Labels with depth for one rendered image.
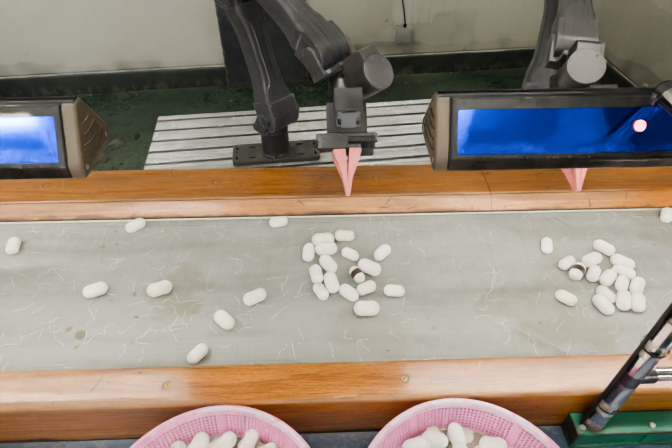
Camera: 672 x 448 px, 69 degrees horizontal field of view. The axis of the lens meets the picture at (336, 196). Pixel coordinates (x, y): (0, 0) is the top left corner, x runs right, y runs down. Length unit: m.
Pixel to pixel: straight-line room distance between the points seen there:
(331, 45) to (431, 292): 0.43
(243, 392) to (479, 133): 0.42
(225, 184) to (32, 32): 2.14
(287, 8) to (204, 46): 1.91
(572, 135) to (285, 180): 0.54
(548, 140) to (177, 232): 0.62
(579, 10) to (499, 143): 0.52
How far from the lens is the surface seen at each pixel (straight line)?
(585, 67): 0.87
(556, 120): 0.54
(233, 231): 0.88
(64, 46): 2.94
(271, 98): 1.03
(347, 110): 0.74
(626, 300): 0.85
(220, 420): 0.68
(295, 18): 0.87
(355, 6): 2.71
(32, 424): 0.79
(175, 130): 1.30
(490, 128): 0.51
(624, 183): 1.06
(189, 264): 0.84
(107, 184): 1.01
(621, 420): 0.79
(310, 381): 0.67
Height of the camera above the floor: 1.36
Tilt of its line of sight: 42 degrees down
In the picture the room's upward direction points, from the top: straight up
